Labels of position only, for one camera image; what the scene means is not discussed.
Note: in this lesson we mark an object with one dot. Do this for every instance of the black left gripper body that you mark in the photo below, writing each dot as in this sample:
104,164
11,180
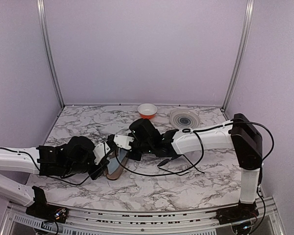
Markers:
94,175

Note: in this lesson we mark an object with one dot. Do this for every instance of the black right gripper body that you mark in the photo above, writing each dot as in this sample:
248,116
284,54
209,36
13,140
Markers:
143,147

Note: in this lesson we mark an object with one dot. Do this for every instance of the brown fabric case red stripe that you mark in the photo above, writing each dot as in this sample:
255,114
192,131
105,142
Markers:
115,175

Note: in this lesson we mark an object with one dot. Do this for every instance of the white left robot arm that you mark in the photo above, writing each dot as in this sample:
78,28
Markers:
78,156

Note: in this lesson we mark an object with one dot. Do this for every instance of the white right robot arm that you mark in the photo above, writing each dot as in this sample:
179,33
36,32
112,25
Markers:
238,133

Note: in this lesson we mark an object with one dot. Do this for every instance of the orange bowl with white inside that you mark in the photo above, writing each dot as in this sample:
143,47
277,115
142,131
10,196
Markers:
147,110

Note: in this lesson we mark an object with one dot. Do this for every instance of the white plate with blue spiral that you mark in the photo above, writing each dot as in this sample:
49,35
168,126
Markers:
181,119

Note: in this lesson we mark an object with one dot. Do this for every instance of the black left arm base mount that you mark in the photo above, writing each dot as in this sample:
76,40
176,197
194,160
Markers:
43,210

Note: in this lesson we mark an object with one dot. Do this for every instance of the aluminium front frame rail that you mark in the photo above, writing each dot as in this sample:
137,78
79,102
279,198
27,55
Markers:
208,221

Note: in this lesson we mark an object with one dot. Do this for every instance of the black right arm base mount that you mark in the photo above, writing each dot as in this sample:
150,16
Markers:
237,213

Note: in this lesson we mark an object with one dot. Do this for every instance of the aluminium frame post left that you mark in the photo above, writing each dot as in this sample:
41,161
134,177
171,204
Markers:
48,51

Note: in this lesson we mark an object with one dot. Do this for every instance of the aluminium frame post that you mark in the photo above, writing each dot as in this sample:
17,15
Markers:
240,53
48,51

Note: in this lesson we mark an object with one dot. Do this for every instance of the aluminium frame post right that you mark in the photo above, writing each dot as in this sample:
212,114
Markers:
240,53

